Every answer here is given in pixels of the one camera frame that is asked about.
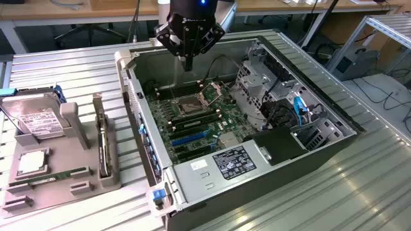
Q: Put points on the small silver chipset heatsink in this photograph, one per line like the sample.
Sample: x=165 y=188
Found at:
x=229 y=140

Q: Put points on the blue case latch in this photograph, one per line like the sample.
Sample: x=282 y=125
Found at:
x=159 y=195

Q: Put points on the silver hard disk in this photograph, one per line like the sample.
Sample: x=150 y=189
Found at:
x=35 y=118

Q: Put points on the aluminium profile frame table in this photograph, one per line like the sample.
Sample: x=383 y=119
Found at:
x=385 y=26

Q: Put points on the open black PC case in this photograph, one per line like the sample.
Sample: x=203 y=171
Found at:
x=154 y=67

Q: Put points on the black RAM slot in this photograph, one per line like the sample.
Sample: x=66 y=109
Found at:
x=177 y=87
x=193 y=115
x=179 y=92

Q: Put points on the black office chair base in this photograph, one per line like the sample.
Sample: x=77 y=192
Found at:
x=266 y=18
x=91 y=27

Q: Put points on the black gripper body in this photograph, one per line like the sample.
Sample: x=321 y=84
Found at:
x=193 y=14

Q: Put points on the CPU socket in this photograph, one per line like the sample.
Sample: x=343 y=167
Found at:
x=187 y=106

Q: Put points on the green RAM stick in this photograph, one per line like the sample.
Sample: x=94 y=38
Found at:
x=49 y=178

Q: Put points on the RAM stick with white label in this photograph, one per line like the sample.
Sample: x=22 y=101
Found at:
x=195 y=123

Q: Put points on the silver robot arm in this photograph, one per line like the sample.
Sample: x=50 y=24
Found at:
x=227 y=16

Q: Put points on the green motherboard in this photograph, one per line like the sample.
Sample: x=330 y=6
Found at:
x=225 y=113

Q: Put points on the thin metal locking lever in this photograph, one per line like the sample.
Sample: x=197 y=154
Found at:
x=173 y=93

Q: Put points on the black plastic fan shroud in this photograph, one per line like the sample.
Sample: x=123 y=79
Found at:
x=277 y=146

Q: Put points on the silver CPU chip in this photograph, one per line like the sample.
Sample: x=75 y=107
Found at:
x=33 y=162

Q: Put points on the graphics card with metal bracket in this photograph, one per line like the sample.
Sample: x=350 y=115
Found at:
x=105 y=149

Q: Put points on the grey plastic parts rack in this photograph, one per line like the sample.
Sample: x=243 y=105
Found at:
x=65 y=154

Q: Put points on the perforated silver disk bay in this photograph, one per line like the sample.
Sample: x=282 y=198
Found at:
x=317 y=139

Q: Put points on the metal socket cover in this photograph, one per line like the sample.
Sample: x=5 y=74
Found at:
x=202 y=97

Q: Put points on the blue expansion slot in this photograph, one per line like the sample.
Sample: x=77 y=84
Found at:
x=190 y=140

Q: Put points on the wooden desk white frame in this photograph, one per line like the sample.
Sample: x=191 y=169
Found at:
x=273 y=6
x=39 y=12

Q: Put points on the long black expansion slot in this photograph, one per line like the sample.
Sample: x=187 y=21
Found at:
x=193 y=149
x=187 y=134
x=195 y=155

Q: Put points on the silver power supply unit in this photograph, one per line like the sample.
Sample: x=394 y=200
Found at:
x=199 y=178

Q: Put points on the silver metal disk bay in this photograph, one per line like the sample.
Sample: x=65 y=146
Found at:
x=254 y=79

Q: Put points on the blue plastic disk carrier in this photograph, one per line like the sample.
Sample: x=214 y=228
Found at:
x=59 y=93

